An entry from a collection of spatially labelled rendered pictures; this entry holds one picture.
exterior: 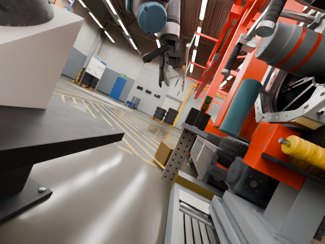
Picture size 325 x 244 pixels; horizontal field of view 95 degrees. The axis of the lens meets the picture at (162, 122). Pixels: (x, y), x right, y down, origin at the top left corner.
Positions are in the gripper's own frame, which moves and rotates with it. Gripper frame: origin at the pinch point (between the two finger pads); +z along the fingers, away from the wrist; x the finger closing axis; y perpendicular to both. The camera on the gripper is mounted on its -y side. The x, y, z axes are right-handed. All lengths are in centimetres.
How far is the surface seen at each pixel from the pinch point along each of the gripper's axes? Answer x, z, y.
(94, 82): 1014, -64, -223
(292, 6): 17, -52, 85
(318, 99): -37, 3, 34
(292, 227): -35, 45, 38
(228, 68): 0.0, -9.9, 32.3
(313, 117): -36, 8, 36
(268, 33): -30.4, -13.7, 21.6
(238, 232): -27, 54, 25
